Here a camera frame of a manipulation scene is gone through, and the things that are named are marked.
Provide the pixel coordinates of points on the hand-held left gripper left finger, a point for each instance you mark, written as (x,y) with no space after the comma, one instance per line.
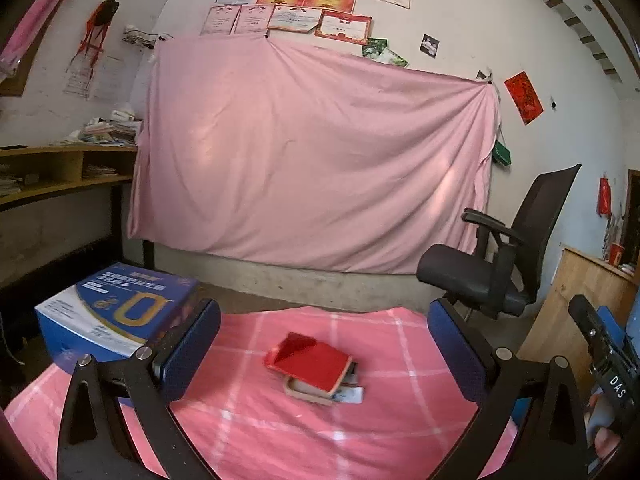
(192,345)

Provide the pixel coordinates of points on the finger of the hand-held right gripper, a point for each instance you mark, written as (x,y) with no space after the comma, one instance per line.
(585,315)
(612,325)

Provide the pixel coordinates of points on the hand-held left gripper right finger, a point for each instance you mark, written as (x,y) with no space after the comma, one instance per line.
(455,350)

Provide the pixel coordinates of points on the blue cardboard box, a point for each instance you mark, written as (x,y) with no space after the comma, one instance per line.
(100,315)

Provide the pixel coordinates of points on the person's right hand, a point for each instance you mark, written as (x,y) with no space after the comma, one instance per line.
(605,430)

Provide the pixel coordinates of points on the light wooden cabinet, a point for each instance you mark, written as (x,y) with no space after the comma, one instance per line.
(575,280)

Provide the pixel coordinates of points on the red cup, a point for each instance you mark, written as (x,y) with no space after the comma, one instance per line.
(616,254)

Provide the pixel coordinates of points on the black office chair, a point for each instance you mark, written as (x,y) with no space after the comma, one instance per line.
(460,270)

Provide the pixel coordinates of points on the red hanging ornament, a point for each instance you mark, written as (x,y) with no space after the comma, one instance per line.
(604,195)

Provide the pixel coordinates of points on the pink checked tablecloth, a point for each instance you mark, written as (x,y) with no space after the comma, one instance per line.
(300,440)

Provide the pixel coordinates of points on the green hanging box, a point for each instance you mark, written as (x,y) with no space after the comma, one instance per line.
(501,153)

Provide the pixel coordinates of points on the flat paper stack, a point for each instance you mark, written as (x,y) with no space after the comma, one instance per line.
(15,184)
(100,171)

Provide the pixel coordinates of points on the wooden shelf desk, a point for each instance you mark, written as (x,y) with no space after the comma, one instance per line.
(50,187)

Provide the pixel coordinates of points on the pink hanging sheet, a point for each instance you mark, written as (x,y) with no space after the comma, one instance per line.
(310,160)

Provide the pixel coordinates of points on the pile of newspapers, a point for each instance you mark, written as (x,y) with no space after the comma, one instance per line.
(105,130)

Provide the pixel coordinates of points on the small black white photo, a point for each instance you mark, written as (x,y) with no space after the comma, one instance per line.
(429,45)

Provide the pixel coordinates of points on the pink window curtain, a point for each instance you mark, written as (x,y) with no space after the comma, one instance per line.
(35,15)

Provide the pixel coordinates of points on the red paper wall poster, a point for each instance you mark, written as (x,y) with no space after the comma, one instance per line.
(523,97)

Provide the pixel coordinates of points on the white wall calendar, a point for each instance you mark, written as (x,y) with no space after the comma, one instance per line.
(102,82)

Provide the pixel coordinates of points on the green wall photos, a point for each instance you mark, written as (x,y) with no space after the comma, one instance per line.
(385,52)

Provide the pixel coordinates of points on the red knot wall ornament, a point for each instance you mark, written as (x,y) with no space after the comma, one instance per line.
(97,20)

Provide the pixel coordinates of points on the group of wall certificates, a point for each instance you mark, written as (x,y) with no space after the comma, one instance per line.
(300,2)

